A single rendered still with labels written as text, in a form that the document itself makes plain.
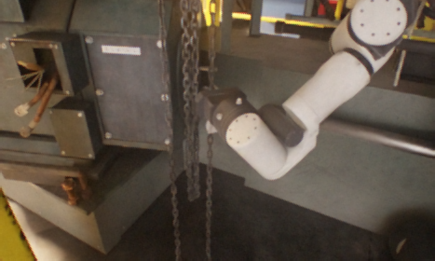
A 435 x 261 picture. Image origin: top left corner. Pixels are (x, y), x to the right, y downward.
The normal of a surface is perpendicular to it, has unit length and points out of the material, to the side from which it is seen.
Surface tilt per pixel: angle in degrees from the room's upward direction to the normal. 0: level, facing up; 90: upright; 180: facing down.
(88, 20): 45
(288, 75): 90
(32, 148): 62
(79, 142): 90
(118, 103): 90
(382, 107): 90
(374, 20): 58
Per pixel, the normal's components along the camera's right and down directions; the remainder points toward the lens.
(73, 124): -0.13, 0.51
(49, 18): -0.07, -0.25
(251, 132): -0.57, -0.56
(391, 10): -0.12, -0.03
